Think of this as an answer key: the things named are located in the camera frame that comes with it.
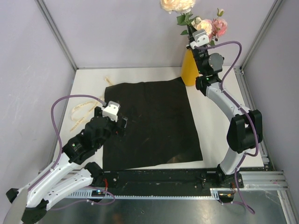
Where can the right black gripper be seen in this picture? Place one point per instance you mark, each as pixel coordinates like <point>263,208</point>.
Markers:
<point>191,30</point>

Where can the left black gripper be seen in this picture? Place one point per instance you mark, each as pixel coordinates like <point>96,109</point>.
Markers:
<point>117,129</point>

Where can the black wrapping paper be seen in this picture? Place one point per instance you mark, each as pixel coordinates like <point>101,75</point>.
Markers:
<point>160,127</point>

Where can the cream printed ribbon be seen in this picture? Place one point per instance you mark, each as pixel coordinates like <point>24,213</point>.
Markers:
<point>81,112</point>

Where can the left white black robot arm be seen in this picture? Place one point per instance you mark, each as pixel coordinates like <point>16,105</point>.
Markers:
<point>66,174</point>

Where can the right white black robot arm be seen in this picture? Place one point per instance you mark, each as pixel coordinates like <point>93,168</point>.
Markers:
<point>246,129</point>

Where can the yellow cylindrical vase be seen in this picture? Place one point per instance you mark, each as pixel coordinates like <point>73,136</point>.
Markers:
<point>189,71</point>

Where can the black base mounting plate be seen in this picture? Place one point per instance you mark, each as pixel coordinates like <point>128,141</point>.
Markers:
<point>167,178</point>

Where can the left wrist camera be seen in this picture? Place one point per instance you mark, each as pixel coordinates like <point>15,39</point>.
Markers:
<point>111,111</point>

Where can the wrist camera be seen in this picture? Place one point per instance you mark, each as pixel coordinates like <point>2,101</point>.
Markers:
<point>198,39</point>
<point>111,111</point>

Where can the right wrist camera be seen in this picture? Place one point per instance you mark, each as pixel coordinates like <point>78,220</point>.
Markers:
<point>198,39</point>

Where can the grey slotted cable duct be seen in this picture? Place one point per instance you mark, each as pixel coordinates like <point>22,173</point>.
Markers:
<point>157,192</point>

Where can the right aluminium frame post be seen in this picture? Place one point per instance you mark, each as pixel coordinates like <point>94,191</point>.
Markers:
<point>277,4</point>

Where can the aluminium frame post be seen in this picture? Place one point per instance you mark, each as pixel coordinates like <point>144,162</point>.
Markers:
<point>55,31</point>
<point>277,4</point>

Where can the left aluminium frame post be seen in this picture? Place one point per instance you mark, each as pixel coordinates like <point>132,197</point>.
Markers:
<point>55,31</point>

